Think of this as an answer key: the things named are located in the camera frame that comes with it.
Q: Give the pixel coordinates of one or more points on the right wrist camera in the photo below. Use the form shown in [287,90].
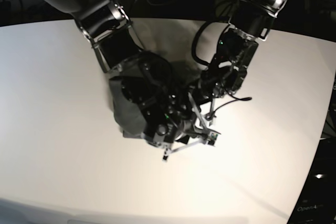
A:
[212,137]

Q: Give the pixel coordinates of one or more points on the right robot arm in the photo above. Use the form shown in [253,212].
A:
[117,47]

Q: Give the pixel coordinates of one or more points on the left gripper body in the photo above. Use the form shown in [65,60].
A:
[205,120]

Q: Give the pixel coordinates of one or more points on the black OpenArm case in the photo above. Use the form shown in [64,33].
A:
[316,203]

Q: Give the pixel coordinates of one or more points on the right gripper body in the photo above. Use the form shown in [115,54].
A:
[173,137]

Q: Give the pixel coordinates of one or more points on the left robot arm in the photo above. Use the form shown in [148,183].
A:
[236,46]

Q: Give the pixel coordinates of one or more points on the dark grey T-shirt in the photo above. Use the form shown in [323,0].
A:
[150,107]

